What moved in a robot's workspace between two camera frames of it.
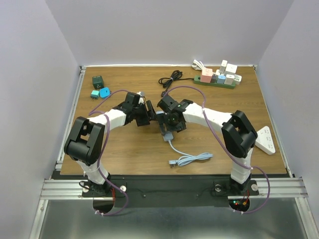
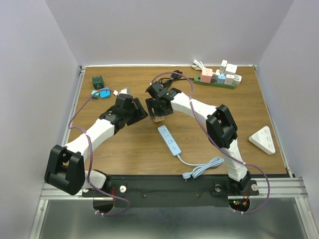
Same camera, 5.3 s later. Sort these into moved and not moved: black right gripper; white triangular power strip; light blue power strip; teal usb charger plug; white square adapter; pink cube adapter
Moved: light blue power strip; black right gripper
Not moved: teal usb charger plug; pink cube adapter; white square adapter; white triangular power strip
